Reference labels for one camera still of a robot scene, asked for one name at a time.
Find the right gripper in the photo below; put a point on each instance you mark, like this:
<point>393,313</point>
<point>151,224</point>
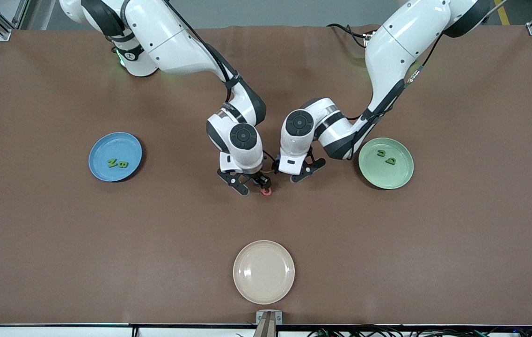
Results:
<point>260,179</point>

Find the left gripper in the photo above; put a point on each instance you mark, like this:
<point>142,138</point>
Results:
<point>274,165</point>

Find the pink foam letter Q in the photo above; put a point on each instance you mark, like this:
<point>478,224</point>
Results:
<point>266,192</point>

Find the green foam letter b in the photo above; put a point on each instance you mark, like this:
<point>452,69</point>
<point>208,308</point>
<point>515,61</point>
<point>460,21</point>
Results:
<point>123,164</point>
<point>391,161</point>

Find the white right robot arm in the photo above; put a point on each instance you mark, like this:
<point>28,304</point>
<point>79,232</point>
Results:
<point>177,47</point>

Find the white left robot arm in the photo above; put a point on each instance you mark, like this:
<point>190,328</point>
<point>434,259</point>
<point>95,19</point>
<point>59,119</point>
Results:
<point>397,47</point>

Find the beige plate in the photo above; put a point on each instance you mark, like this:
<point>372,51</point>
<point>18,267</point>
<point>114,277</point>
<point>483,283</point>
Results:
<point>264,272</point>

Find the green plate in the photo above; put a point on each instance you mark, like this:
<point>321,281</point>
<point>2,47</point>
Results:
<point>387,178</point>

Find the blue plate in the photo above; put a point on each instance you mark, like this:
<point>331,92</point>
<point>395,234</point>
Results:
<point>102,150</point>

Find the brown table mat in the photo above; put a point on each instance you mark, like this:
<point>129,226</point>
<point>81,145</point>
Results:
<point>266,224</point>

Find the grey stand leg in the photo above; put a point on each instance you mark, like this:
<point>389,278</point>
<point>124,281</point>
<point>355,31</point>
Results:
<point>484,18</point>

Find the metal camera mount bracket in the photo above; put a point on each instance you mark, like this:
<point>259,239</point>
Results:
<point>268,323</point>

